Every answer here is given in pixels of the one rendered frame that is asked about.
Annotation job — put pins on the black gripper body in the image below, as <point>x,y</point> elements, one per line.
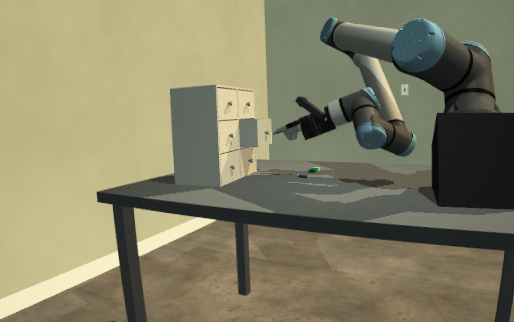
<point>316,126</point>

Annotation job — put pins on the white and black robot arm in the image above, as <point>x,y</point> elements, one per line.
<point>462,71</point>

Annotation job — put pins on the grey chest of drawers with tan drawers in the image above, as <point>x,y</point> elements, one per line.
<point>195,135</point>

